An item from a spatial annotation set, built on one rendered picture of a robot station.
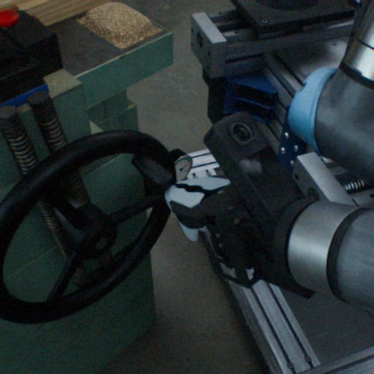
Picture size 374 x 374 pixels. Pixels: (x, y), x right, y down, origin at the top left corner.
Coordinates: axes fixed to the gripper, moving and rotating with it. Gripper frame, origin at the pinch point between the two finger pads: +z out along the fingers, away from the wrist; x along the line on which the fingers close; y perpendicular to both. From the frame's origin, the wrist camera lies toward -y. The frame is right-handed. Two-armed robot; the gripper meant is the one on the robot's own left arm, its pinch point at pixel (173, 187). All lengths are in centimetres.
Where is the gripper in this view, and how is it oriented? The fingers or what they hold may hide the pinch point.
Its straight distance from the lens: 55.1
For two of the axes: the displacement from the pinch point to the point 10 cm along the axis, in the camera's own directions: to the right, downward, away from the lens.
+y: 3.0, 8.8, 3.6
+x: 7.6, -4.5, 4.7
